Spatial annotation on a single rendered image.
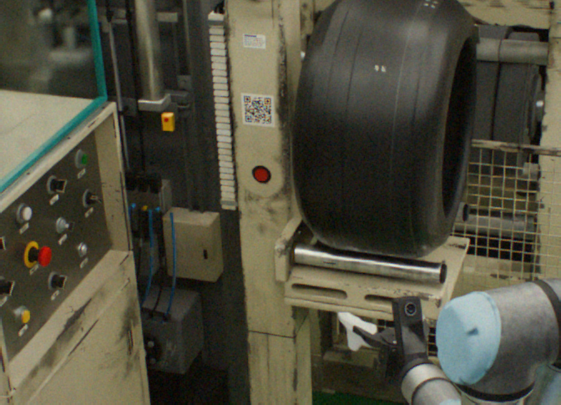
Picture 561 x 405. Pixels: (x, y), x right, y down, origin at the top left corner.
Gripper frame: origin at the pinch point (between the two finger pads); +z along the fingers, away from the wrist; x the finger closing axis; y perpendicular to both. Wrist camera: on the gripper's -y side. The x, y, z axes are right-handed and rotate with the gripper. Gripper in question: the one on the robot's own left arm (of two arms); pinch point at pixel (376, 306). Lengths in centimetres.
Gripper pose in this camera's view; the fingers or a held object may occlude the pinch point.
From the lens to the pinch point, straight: 205.5
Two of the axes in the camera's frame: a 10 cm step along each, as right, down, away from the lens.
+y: -0.9, 9.0, 4.3
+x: 9.5, -0.5, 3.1
